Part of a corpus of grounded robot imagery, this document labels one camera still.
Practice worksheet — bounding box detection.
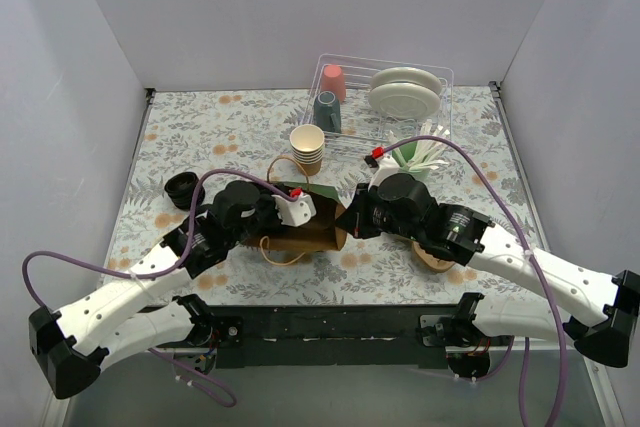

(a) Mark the rear white plate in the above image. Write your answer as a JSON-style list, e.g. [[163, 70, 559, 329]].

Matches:
[[370, 67, 443, 95]]

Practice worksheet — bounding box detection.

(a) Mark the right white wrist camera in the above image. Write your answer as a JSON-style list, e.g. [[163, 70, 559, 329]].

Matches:
[[364, 147, 400, 189]]

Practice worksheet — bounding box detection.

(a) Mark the brown cardboard cup carrier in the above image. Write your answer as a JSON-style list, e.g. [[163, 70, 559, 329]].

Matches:
[[412, 242, 455, 274]]

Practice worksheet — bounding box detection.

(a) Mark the green utensil holder cup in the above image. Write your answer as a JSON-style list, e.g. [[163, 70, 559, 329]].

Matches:
[[392, 140, 431, 182]]

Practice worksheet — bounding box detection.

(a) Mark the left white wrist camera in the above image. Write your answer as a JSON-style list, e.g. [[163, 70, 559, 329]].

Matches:
[[274, 188, 317, 227]]

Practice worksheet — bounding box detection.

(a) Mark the white plate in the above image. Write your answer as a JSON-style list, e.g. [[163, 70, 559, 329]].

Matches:
[[370, 67, 443, 95], [368, 82, 441, 120]]

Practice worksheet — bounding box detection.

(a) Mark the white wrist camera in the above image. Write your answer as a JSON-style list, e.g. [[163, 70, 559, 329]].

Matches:
[[364, 147, 400, 189], [274, 188, 317, 227]]

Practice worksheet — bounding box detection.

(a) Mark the dark teal mug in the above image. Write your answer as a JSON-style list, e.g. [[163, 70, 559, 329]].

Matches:
[[313, 91, 342, 133]]

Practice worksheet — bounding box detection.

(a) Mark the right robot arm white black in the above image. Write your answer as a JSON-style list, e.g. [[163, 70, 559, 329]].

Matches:
[[336, 173, 639, 368]]

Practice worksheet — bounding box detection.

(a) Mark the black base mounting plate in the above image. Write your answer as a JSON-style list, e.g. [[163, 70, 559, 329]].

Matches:
[[154, 302, 511, 373]]

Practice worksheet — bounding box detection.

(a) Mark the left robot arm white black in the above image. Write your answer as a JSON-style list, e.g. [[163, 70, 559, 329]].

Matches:
[[28, 179, 296, 399]]

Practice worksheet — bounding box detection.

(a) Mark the front white plate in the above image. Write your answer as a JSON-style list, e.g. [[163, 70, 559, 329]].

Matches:
[[368, 82, 441, 120]]

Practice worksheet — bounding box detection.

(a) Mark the stack of black lids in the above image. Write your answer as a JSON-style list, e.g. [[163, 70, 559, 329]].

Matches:
[[164, 171, 199, 211]]

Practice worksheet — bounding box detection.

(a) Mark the floral table mat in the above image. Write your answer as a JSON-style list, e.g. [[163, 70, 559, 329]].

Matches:
[[108, 86, 540, 305]]

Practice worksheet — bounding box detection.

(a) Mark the white wire dish rack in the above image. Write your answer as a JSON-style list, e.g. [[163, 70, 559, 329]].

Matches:
[[300, 53, 454, 169]]

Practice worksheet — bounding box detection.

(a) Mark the pink cup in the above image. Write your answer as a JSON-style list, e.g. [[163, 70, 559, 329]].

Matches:
[[320, 64, 346, 103]]

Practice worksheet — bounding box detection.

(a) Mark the green paper bag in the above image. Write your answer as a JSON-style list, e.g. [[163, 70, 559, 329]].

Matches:
[[244, 155, 347, 267]]

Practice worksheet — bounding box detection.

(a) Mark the stack of brown paper cups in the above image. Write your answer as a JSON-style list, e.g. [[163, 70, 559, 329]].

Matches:
[[289, 124, 325, 176]]

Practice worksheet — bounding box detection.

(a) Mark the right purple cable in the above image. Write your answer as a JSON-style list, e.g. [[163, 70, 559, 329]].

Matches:
[[384, 135, 571, 427]]

